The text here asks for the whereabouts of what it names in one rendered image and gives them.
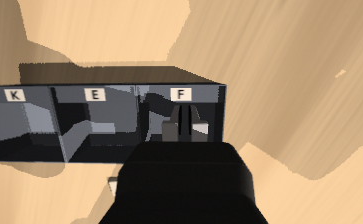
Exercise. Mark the white domino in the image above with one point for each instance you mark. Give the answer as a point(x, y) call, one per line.
point(113, 185)

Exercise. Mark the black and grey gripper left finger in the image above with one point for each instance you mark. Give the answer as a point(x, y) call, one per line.
point(171, 129)

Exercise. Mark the dark grey rack of three bins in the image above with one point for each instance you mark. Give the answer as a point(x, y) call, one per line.
point(97, 124)

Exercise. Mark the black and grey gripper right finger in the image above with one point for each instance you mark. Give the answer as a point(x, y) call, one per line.
point(197, 129)

